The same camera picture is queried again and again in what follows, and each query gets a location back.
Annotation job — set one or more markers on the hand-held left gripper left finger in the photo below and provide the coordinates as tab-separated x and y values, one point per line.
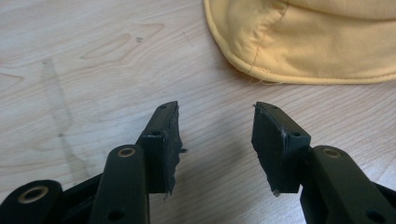
158	155

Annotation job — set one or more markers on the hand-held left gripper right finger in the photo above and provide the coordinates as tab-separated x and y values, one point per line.
280	155

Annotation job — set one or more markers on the yellow cloth garment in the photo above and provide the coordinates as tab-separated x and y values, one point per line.
305	40

